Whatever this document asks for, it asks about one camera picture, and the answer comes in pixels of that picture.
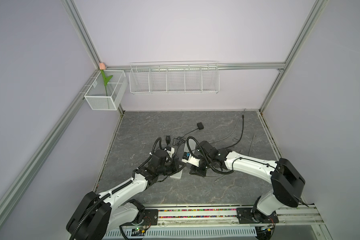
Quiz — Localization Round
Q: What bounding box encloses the white wire basket long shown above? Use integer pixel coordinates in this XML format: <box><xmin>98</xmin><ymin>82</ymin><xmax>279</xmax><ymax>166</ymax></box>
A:
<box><xmin>129</xmin><ymin>61</ymin><xmax>220</xmax><ymax>95</ymax></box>

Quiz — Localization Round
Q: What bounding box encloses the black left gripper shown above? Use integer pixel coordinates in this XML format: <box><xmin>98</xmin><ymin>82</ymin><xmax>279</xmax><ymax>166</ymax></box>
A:
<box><xmin>157</xmin><ymin>158</ymin><xmax>186</xmax><ymax>176</ymax></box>

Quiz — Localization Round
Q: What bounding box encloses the aluminium frame rail right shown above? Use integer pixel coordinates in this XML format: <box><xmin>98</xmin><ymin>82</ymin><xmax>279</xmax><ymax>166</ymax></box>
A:
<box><xmin>258</xmin><ymin>112</ymin><xmax>308</xmax><ymax>208</ymax></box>

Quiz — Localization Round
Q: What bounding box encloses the white network switch box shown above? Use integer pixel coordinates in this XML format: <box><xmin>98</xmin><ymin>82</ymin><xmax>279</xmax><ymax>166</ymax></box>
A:
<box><xmin>184</xmin><ymin>139</ymin><xmax>196</xmax><ymax>153</ymax></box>

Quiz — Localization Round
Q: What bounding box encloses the grey ethernet cable curved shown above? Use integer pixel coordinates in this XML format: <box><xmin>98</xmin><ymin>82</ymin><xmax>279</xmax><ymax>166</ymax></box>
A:
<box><xmin>211</xmin><ymin>108</ymin><xmax>247</xmax><ymax>144</ymax></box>

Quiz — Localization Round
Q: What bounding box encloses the front aluminium rail base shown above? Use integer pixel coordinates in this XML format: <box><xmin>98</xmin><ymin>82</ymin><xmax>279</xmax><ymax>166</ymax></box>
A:
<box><xmin>68</xmin><ymin>203</ymin><xmax>325</xmax><ymax>240</ymax></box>

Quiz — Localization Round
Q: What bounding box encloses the artificial pink tulip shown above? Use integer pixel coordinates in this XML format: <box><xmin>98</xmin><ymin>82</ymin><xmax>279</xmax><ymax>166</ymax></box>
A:
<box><xmin>99</xmin><ymin>63</ymin><xmax>113</xmax><ymax>96</ymax></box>

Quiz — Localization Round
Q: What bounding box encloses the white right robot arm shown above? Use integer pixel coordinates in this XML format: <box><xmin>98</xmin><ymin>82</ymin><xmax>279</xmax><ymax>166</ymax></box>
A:
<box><xmin>182</xmin><ymin>137</ymin><xmax>306</xmax><ymax>223</ymax></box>

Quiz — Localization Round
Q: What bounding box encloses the black power adapter large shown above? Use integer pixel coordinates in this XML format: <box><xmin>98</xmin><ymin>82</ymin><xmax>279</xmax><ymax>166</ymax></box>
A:
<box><xmin>165</xmin><ymin>135</ymin><xmax>171</xmax><ymax>146</ymax></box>

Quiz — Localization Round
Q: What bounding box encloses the black power adapter small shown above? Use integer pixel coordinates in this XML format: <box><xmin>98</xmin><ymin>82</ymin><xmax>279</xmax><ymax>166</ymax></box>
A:
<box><xmin>173</xmin><ymin>122</ymin><xmax>204</xmax><ymax>147</ymax></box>

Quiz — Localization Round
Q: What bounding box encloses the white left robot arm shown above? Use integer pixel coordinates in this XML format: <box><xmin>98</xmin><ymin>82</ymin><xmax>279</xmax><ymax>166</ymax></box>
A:
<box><xmin>66</xmin><ymin>138</ymin><xmax>186</xmax><ymax>240</ymax></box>

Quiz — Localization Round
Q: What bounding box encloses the white mesh basket small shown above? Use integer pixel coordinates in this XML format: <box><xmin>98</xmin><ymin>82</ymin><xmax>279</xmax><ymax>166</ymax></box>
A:
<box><xmin>85</xmin><ymin>70</ymin><xmax>128</xmax><ymax>111</ymax></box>

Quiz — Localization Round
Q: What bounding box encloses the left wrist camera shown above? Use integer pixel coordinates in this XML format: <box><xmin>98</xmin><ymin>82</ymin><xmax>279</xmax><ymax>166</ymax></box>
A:
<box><xmin>163</xmin><ymin>146</ymin><xmax>175</xmax><ymax>157</ymax></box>

